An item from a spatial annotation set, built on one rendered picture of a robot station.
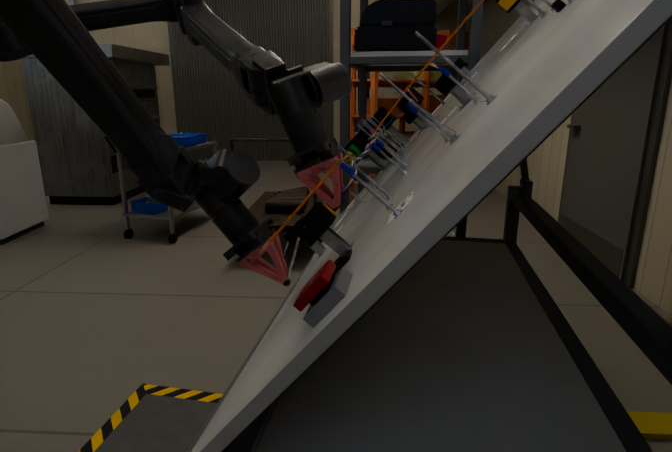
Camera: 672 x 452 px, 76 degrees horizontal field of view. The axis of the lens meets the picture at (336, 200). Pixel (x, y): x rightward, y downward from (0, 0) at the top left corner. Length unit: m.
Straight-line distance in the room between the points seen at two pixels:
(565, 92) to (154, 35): 9.20
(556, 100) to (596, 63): 0.04
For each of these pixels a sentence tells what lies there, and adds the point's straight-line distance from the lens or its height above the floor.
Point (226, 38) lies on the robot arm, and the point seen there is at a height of 1.41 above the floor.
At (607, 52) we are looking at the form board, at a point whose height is 1.34.
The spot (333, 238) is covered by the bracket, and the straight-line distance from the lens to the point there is 0.69.
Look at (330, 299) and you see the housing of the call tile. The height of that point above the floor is 1.10.
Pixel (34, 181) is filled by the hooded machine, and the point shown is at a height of 0.48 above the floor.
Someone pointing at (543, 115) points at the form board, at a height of 1.30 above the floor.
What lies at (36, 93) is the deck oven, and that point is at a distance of 6.06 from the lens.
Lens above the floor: 1.31
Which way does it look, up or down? 14 degrees down
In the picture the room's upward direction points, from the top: straight up
